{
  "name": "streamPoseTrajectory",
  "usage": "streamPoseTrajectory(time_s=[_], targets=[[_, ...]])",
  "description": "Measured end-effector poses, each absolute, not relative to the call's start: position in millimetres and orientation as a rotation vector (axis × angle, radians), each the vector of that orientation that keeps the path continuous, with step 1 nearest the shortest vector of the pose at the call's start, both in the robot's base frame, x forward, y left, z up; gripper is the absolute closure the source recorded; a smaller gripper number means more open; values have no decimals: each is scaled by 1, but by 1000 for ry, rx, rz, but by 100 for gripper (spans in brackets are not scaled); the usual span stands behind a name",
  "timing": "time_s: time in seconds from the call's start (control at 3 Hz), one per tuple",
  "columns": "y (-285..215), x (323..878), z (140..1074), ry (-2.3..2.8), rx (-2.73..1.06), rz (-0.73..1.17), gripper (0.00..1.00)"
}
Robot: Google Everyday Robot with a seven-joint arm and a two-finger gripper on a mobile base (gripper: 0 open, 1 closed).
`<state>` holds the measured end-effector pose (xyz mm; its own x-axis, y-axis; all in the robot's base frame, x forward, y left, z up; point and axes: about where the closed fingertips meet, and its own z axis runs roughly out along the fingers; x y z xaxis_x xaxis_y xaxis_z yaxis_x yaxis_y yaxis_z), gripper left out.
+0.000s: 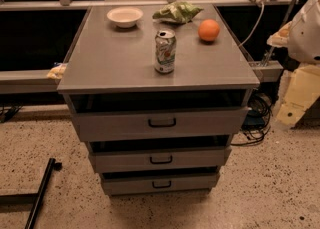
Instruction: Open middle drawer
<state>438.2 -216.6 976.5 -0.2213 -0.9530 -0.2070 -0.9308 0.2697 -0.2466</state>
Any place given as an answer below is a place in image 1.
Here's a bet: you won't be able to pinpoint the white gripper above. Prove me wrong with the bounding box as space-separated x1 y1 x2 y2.
276 65 320 126

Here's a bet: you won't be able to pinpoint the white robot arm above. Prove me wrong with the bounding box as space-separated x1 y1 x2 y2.
267 0 320 126

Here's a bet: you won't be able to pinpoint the top grey drawer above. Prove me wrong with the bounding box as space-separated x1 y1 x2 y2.
72 107 248 142

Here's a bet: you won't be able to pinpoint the grey drawer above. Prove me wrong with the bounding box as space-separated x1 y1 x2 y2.
89 147 231 173
102 173 219 196
72 107 248 142

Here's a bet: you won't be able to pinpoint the grey drawer cabinet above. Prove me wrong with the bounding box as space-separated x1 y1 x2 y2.
58 4 259 184

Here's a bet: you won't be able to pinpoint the middle grey drawer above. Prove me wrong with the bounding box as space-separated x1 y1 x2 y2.
89 147 231 173

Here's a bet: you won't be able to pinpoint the bottom grey drawer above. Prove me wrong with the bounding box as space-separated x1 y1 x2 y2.
102 173 219 196

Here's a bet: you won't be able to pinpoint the orange fruit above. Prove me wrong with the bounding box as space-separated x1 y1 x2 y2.
198 19 220 42

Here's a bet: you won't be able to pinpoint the green chip bag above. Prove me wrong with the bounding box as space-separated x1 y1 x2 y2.
152 1 203 24

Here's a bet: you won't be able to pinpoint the silver soda can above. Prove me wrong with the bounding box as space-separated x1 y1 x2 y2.
154 29 176 74

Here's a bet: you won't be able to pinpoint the white ceramic bowl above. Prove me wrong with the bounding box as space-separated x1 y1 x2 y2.
107 7 143 28

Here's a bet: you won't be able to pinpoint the black metal floor stand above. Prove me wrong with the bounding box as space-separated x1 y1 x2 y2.
0 158 62 229

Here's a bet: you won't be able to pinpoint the black cable bundle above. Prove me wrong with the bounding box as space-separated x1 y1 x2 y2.
230 92 274 147

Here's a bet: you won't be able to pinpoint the white power cable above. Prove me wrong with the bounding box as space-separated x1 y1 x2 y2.
237 2 266 48

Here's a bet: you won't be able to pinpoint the grey metal frame rail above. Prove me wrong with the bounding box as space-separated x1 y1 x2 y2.
0 70 59 94

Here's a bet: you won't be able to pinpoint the black cables at left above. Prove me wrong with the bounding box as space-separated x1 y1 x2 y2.
0 104 23 124

